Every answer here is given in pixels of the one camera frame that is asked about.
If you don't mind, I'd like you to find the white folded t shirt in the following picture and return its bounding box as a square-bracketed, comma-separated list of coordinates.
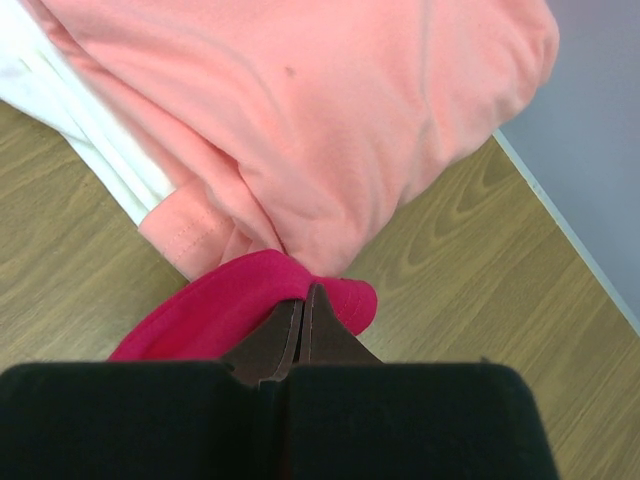
[1, 1, 174, 225]

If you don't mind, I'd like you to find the pink folded t shirt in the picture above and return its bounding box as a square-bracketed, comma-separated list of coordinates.
[28, 1, 559, 279]

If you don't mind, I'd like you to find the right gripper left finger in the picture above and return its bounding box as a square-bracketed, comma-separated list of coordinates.
[219, 300, 304, 387]

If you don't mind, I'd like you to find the red t shirt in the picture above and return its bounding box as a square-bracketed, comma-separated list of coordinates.
[108, 250, 377, 362]

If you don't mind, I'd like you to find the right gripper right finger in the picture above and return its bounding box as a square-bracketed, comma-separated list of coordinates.
[297, 284, 382, 365]

